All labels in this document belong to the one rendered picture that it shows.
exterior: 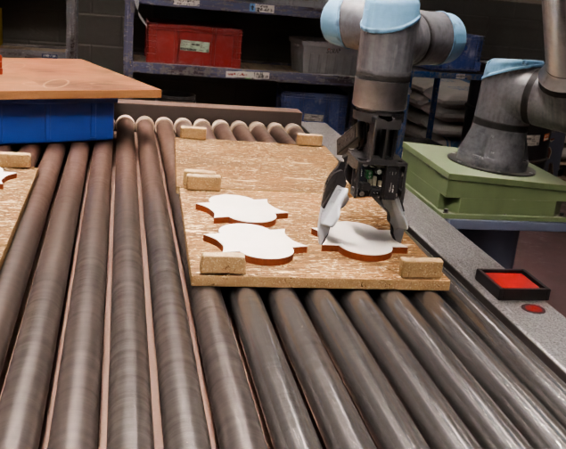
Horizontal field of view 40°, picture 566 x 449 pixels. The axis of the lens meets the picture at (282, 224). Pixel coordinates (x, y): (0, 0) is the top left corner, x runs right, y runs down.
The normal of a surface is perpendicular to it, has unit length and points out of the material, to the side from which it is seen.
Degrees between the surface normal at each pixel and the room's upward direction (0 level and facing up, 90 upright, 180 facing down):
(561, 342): 0
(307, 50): 96
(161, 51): 90
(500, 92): 88
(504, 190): 90
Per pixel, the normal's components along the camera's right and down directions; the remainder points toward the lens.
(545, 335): 0.09, -0.95
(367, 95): -0.57, 0.22
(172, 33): 0.19, 0.32
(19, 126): 0.56, 0.30
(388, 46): -0.11, 0.30
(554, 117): -0.64, 0.65
